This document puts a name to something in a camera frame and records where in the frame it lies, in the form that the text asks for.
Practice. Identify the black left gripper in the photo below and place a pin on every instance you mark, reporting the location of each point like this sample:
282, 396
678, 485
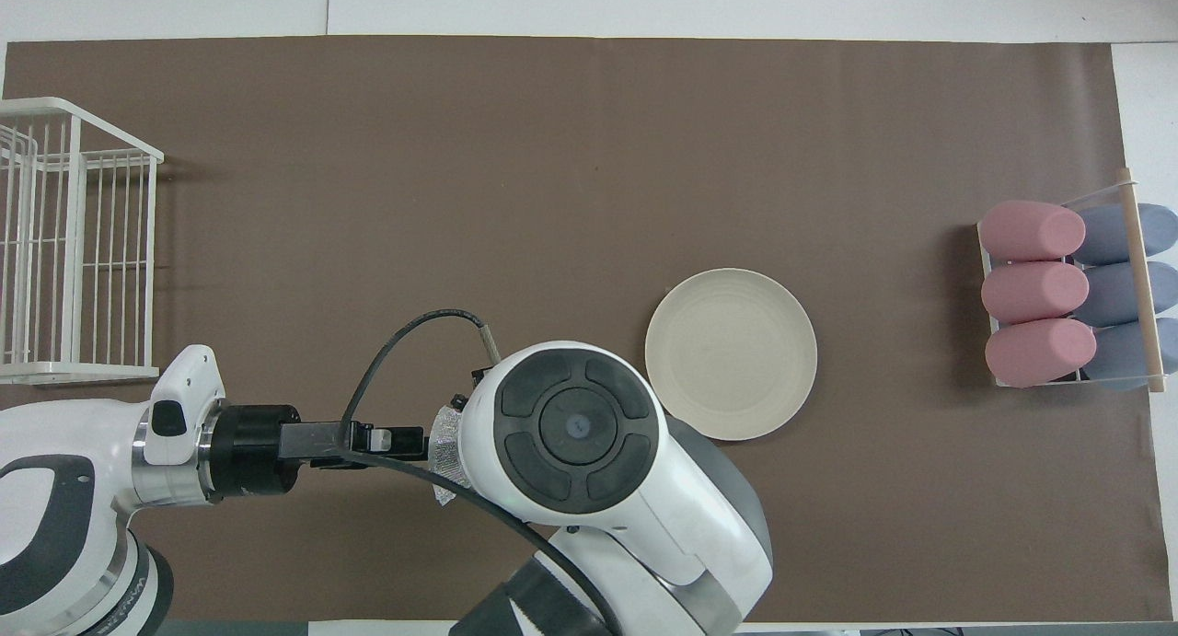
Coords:
313, 443

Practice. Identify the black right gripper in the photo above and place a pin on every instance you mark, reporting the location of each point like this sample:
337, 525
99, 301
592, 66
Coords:
480, 378

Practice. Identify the clear plastic bag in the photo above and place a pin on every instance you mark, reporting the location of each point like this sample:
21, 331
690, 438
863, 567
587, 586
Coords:
446, 443

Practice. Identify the cream round plate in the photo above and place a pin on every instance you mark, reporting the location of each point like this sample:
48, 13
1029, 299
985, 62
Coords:
736, 341

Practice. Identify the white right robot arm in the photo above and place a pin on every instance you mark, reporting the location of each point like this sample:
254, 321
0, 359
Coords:
644, 526

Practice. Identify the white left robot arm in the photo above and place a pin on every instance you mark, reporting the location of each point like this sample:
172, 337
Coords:
55, 489

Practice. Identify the brown paper table mat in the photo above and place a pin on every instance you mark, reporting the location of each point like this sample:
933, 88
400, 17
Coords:
460, 203

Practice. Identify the pink plastic cup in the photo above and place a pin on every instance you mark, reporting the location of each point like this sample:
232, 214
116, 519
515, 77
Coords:
1026, 231
1031, 294
1040, 352

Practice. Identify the blue plastic cup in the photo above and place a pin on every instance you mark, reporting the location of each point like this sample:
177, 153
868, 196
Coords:
1118, 355
1114, 294
1109, 236

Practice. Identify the cup rack with wooden rod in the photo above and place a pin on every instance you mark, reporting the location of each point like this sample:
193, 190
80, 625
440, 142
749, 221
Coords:
1136, 249

